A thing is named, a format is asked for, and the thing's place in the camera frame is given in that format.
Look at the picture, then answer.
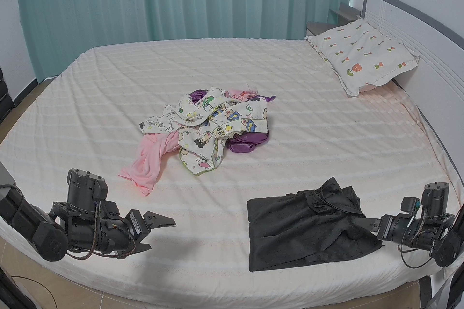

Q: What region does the black cable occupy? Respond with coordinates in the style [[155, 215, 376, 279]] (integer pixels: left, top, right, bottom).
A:
[[398, 245, 431, 269], [11, 275, 57, 309]]

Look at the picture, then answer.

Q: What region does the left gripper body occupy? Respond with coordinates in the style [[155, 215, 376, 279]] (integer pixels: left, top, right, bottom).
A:
[[101, 210, 150, 254]]

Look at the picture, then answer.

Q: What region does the black T-shirt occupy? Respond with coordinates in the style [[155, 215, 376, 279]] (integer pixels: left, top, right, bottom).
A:
[[247, 177, 383, 272]]

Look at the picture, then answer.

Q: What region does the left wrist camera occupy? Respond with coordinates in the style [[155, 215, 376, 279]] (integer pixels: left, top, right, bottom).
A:
[[103, 201, 120, 218]]

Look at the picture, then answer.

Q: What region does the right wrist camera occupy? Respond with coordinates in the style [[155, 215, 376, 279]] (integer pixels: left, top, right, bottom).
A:
[[400, 197, 421, 215]]

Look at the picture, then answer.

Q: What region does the white printed pyjama top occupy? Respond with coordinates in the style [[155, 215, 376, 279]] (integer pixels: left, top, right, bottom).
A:
[[139, 87, 269, 176]]

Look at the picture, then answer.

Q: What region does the white printed pillow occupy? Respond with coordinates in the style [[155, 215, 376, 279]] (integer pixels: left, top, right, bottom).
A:
[[304, 19, 421, 97]]

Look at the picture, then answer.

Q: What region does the purple garment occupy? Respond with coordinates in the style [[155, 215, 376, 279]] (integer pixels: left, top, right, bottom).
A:
[[190, 88, 277, 154]]

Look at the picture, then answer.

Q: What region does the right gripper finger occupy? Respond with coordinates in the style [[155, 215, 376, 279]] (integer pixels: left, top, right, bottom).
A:
[[354, 217, 380, 231]]

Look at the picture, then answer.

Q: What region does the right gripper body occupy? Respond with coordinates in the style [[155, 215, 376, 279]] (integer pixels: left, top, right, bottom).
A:
[[377, 214, 412, 242]]

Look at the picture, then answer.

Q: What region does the grey bedside table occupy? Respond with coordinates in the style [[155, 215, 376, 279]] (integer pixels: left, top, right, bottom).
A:
[[306, 3, 362, 38]]

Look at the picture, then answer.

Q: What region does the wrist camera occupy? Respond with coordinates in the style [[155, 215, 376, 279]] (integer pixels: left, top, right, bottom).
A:
[[400, 197, 421, 215], [103, 201, 120, 218]]

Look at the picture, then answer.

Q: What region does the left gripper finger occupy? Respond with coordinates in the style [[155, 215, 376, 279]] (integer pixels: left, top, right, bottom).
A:
[[118, 243, 152, 260], [143, 212, 177, 229]]

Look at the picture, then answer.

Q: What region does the pink garment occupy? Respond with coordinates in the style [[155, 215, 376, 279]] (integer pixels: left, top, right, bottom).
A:
[[118, 83, 259, 197]]

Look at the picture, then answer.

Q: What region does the bed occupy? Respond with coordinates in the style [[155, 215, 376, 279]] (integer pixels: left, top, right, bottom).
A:
[[0, 0, 464, 304]]

